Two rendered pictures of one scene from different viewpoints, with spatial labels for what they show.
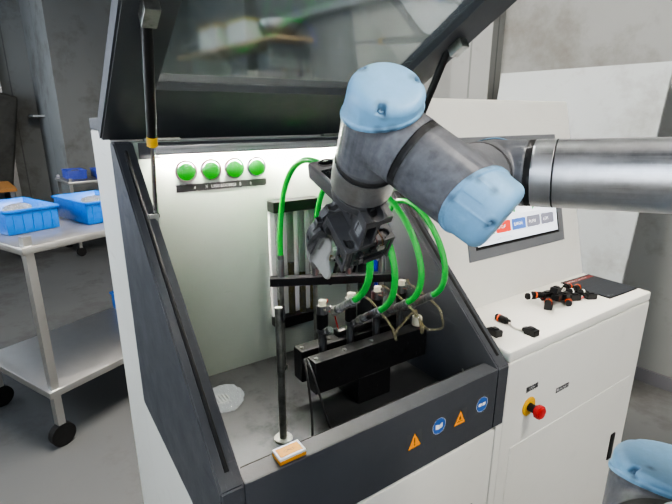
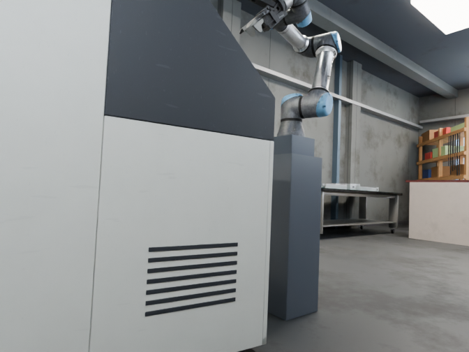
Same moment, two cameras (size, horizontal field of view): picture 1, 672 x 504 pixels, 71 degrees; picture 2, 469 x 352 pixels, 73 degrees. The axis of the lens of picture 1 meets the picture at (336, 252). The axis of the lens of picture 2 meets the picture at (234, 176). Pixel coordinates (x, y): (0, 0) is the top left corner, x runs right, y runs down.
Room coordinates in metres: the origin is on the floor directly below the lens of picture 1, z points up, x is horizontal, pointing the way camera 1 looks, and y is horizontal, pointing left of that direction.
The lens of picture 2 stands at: (0.67, 1.33, 0.60)
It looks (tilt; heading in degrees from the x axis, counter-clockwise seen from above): 3 degrees up; 272
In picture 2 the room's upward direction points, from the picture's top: 2 degrees clockwise
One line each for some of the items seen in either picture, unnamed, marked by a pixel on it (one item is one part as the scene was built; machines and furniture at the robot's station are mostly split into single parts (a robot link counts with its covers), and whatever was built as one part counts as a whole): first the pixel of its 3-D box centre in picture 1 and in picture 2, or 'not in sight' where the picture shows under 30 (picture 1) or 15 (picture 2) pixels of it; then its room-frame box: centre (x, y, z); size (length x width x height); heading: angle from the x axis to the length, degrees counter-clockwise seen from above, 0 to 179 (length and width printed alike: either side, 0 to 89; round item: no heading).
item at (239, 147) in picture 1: (265, 146); not in sight; (1.21, 0.18, 1.43); 0.54 x 0.03 x 0.02; 124
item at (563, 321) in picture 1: (553, 309); not in sight; (1.26, -0.63, 0.96); 0.70 x 0.22 x 0.03; 124
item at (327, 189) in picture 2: not in sight; (344, 208); (-0.92, -3.86, 0.41); 2.25 x 0.84 x 0.81; 40
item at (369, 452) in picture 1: (386, 445); not in sight; (0.79, -0.10, 0.87); 0.62 x 0.04 x 0.16; 124
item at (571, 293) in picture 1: (561, 292); not in sight; (1.28, -0.66, 1.01); 0.23 x 0.11 x 0.06; 124
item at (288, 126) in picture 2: not in sight; (291, 129); (0.44, -0.38, 0.95); 0.15 x 0.15 x 0.10
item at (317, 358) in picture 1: (362, 362); not in sight; (1.06, -0.07, 0.91); 0.34 x 0.10 x 0.15; 124
